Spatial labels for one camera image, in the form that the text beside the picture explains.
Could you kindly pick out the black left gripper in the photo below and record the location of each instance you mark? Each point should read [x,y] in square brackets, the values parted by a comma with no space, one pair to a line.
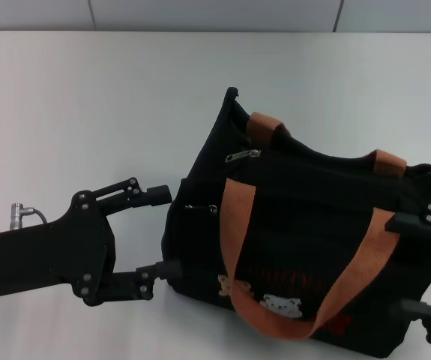
[61,251]

